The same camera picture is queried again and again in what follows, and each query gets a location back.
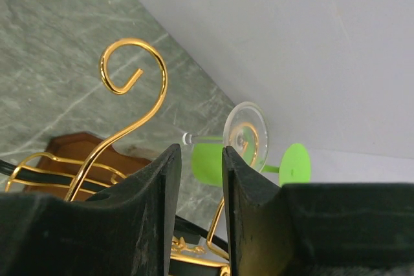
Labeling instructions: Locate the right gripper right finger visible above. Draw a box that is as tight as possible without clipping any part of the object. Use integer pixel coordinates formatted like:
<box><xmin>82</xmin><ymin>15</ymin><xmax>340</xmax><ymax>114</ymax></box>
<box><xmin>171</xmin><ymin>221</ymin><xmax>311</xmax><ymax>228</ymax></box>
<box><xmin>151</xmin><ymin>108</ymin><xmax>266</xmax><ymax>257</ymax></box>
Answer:
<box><xmin>222</xmin><ymin>147</ymin><xmax>413</xmax><ymax>275</ymax></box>

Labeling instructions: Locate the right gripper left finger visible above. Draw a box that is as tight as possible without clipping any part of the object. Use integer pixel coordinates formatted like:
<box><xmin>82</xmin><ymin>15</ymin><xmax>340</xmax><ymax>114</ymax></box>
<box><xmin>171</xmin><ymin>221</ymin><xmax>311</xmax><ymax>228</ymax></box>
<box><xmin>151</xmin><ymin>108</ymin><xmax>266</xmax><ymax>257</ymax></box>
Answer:
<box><xmin>0</xmin><ymin>143</ymin><xmax>182</xmax><ymax>276</ymax></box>

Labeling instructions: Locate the green plastic wine glass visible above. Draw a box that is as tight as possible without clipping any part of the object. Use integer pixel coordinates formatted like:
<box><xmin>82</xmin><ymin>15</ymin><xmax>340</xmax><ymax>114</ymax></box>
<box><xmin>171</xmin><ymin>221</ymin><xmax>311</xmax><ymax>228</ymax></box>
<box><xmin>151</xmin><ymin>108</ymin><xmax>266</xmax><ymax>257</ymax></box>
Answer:
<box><xmin>191</xmin><ymin>143</ymin><xmax>311</xmax><ymax>187</ymax></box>

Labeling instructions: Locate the clear wine glass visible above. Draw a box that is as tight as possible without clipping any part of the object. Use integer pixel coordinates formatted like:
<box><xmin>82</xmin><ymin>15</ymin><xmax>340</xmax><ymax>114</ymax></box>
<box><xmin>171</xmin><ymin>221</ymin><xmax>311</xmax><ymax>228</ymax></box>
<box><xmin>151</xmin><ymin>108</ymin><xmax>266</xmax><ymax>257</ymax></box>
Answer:
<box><xmin>177</xmin><ymin>101</ymin><xmax>269</xmax><ymax>173</ymax></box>

